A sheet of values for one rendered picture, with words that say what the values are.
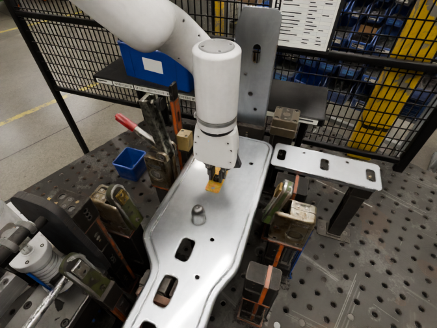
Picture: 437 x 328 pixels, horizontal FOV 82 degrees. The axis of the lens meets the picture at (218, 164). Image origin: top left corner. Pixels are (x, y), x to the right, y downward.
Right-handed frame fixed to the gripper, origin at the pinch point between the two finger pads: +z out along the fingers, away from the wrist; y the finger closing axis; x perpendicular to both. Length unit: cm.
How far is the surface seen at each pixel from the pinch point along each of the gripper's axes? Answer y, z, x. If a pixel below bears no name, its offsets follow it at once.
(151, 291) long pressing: -2.3, 2.8, -30.1
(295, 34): 9, -17, 54
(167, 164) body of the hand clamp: -13.0, -0.3, -2.1
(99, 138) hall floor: -148, 104, 91
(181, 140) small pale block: -12.6, -2.0, 6.2
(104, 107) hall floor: -176, 104, 136
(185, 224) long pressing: -2.3, 2.8, -15.1
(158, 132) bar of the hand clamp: -14.0, -10.6, -1.7
